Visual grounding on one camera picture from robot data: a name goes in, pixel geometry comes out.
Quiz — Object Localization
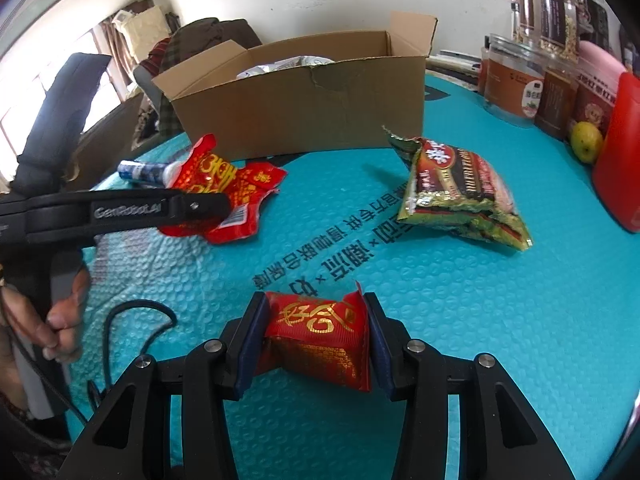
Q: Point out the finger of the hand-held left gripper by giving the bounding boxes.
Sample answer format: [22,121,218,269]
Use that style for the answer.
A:
[167,191,232,229]

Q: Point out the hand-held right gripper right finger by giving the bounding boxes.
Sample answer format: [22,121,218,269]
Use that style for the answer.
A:
[363,291,574,480]

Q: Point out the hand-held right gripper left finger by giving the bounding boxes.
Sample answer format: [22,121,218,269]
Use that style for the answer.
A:
[57,291,267,480]

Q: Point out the large red snack packet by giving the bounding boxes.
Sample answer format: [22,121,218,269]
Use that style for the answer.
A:
[159,134,289,247]

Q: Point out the small red snack packet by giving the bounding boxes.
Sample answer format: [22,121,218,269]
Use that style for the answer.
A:
[254,281,374,392]

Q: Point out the brown cardboard box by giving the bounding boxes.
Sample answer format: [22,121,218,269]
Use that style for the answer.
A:
[151,11,439,164]

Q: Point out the white and purple snack packet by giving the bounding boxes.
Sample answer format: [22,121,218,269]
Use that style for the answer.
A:
[235,54,337,82]

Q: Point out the person's left hand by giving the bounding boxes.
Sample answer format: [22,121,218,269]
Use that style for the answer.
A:
[0,269,92,364]

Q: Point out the blue bottle with white cap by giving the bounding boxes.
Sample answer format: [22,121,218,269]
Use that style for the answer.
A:
[117,158,182,189]

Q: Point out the teal bubble mat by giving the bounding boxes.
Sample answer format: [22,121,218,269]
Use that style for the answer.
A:
[64,72,640,480]

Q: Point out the dark plaid garment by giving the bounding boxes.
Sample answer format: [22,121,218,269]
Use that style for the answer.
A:
[150,37,188,137]

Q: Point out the window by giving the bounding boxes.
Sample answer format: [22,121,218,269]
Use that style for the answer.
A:
[0,27,128,196]

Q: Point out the brown quilted jacket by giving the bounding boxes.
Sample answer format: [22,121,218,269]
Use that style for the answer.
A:
[169,16,264,63]

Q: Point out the green and brown snack packet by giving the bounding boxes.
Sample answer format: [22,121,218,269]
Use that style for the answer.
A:
[381,125,534,252]

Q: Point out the brown curtain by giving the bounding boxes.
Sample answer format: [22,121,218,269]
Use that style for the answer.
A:
[96,16,132,88]

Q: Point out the yellow-green citrus fruit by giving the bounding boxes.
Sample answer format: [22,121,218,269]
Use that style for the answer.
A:
[568,120,606,166]

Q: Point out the clear jar with brown label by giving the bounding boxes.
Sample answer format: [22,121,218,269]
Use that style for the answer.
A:
[481,33,547,129]

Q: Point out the brown labelled jar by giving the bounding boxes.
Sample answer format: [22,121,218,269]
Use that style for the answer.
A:
[533,66,582,142]

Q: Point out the red plastic container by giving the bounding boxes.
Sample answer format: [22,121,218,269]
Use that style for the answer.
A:
[591,71,640,234]

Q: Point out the red jar with pink lid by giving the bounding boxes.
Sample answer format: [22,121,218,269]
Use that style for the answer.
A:
[566,39,629,137]

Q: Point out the clear stand-up snack pouch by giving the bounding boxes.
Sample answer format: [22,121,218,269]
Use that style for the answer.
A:
[514,0,544,44]
[536,0,584,54]
[579,0,614,54]

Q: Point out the black cable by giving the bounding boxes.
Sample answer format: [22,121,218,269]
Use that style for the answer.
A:
[86,299,179,423]

